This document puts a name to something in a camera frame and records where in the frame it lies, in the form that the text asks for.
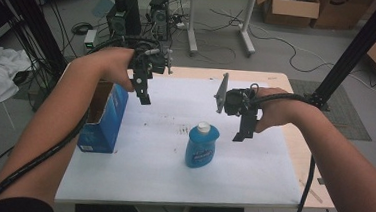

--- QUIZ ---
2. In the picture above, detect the person's left hand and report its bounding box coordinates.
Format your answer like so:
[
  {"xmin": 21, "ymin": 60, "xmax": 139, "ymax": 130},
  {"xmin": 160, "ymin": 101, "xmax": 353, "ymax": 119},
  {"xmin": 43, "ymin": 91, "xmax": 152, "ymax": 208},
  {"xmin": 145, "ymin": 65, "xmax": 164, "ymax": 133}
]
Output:
[{"xmin": 99, "ymin": 45, "xmax": 139, "ymax": 93}]

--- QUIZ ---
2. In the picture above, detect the white board mat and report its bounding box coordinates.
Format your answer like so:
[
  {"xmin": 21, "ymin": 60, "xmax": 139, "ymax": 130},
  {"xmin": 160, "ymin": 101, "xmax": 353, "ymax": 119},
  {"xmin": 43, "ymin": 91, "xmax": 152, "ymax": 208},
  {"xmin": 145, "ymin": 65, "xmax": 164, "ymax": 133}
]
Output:
[{"xmin": 54, "ymin": 67, "xmax": 312, "ymax": 212}]

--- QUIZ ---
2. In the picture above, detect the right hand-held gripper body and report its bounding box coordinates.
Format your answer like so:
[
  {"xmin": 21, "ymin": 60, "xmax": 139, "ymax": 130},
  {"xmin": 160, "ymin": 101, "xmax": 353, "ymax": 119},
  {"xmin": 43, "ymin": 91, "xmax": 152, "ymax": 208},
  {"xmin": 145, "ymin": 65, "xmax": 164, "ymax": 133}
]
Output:
[{"xmin": 212, "ymin": 71, "xmax": 262, "ymax": 119}]

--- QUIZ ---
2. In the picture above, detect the small white power supply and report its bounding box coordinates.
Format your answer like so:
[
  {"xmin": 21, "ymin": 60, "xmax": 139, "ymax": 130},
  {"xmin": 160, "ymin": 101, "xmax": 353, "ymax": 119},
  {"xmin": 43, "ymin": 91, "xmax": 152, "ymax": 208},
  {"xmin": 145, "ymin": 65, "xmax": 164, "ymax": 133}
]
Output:
[{"xmin": 83, "ymin": 28, "xmax": 98, "ymax": 50}]

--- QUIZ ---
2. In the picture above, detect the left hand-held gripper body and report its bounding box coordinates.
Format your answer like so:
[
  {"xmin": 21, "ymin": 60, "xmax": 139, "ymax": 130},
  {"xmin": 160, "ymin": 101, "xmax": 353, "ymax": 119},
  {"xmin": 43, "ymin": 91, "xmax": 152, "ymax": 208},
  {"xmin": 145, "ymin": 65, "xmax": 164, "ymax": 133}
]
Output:
[{"xmin": 126, "ymin": 44, "xmax": 175, "ymax": 88}]

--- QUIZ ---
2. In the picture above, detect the person's black sleeve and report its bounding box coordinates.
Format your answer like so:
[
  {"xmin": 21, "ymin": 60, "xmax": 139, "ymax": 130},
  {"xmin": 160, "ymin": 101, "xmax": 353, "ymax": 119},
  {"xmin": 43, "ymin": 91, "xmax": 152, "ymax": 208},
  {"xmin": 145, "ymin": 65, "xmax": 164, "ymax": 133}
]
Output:
[{"xmin": 0, "ymin": 195, "xmax": 57, "ymax": 212}]

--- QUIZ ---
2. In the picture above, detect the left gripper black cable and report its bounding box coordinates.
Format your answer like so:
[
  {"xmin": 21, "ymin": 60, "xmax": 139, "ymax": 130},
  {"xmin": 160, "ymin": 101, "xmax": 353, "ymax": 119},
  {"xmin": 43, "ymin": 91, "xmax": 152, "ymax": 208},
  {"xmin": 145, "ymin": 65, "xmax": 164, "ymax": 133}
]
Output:
[{"xmin": 0, "ymin": 27, "xmax": 164, "ymax": 212}]

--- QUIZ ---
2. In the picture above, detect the black computer tower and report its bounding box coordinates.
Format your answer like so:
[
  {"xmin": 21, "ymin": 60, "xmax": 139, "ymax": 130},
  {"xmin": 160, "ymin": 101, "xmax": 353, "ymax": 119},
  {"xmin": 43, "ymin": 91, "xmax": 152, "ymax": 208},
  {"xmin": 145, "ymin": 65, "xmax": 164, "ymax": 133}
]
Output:
[{"xmin": 105, "ymin": 0, "xmax": 144, "ymax": 40}]

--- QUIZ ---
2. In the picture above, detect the grey floor mat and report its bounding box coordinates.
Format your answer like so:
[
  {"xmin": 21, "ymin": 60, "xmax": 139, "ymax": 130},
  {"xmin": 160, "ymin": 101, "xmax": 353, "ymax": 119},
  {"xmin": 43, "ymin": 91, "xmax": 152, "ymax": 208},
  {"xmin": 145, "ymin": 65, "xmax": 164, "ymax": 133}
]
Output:
[{"xmin": 285, "ymin": 78, "xmax": 376, "ymax": 143}]

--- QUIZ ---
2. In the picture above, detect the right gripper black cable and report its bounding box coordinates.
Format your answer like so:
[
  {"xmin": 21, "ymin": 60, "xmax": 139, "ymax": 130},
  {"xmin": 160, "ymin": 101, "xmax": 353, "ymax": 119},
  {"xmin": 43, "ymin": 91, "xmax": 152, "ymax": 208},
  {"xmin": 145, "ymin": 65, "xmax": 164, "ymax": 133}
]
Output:
[{"xmin": 240, "ymin": 83, "xmax": 322, "ymax": 212}]

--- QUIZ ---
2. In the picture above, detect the blue cardboard box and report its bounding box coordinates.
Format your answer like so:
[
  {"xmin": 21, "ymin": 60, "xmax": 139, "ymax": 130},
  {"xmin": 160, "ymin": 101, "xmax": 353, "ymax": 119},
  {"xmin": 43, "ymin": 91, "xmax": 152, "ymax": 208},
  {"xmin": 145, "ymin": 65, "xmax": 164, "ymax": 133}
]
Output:
[{"xmin": 76, "ymin": 77, "xmax": 131, "ymax": 156}]

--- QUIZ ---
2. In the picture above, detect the black metal frame post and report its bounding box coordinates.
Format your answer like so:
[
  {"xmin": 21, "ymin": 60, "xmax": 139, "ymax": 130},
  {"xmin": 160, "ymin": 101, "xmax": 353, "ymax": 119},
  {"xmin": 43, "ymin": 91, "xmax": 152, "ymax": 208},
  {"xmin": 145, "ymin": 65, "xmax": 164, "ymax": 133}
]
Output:
[
  {"xmin": 0, "ymin": 0, "xmax": 72, "ymax": 78},
  {"xmin": 304, "ymin": 0, "xmax": 376, "ymax": 115}
]

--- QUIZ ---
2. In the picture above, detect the person's right hand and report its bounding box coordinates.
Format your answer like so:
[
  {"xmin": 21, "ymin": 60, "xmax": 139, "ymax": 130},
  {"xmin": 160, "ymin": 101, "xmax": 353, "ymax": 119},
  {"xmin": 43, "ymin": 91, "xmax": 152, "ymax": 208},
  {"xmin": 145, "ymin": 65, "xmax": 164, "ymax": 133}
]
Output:
[{"xmin": 253, "ymin": 86, "xmax": 303, "ymax": 137}]

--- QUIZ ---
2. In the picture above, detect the coiled black cable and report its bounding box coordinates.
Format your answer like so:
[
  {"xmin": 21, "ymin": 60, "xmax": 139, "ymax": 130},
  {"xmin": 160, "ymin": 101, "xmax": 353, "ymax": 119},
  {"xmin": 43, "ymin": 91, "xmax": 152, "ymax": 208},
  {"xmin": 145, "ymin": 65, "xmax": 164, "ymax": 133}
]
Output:
[{"xmin": 71, "ymin": 21, "xmax": 95, "ymax": 37}]

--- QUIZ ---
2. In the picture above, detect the thin wooden stick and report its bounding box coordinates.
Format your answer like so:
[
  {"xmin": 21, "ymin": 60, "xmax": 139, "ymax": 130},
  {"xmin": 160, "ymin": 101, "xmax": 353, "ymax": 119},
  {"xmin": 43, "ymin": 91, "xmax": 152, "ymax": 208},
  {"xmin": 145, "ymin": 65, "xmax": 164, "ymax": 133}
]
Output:
[{"xmin": 298, "ymin": 178, "xmax": 325, "ymax": 204}]

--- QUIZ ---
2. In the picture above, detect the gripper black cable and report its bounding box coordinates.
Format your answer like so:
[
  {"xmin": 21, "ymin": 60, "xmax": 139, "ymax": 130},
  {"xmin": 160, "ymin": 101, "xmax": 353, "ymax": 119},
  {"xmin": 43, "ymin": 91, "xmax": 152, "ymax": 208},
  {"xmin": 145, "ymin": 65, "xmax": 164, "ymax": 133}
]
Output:
[
  {"xmin": 0, "ymin": 27, "xmax": 164, "ymax": 212},
  {"xmin": 240, "ymin": 83, "xmax": 322, "ymax": 212}
]

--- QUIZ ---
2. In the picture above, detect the blue detergent bottle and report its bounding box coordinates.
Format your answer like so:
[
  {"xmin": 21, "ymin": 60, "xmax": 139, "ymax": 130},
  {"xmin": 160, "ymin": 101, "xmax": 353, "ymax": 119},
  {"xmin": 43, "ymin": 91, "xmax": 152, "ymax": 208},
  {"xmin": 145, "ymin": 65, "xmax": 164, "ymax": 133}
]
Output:
[{"xmin": 184, "ymin": 120, "xmax": 222, "ymax": 171}]

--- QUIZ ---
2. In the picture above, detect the open computer case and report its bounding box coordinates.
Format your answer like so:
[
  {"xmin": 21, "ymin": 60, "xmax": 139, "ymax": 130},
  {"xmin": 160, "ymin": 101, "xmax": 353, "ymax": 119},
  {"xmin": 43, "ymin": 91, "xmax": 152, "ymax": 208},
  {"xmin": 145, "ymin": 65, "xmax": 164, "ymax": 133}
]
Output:
[{"xmin": 146, "ymin": 0, "xmax": 173, "ymax": 43}]

